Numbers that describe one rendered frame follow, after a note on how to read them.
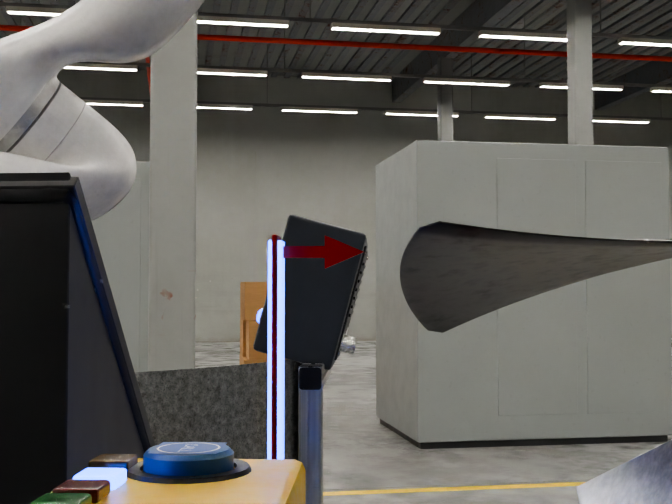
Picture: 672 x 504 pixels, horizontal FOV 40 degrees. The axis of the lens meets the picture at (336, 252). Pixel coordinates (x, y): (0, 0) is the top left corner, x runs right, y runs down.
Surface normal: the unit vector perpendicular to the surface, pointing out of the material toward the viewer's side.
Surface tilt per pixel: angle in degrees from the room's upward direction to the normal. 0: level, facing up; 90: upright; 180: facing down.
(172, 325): 90
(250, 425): 90
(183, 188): 90
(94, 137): 69
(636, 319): 90
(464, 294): 158
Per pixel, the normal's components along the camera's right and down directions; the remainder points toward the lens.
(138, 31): 0.48, 0.46
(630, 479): -0.69, -0.59
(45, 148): 0.29, 0.33
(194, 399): 0.72, -0.03
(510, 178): 0.18, -0.04
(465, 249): 0.00, 0.96
